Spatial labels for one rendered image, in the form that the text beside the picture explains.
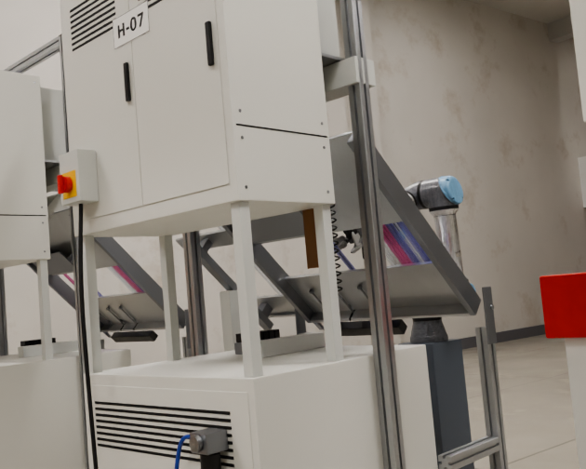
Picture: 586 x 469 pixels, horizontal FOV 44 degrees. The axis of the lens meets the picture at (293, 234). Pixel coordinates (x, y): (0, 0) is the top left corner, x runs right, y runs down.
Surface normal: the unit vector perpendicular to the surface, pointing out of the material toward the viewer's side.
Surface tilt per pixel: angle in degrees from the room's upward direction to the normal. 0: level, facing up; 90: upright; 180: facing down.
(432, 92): 90
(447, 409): 90
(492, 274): 90
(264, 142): 90
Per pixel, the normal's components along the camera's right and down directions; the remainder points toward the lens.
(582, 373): -0.70, 0.00
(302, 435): 0.71, -0.11
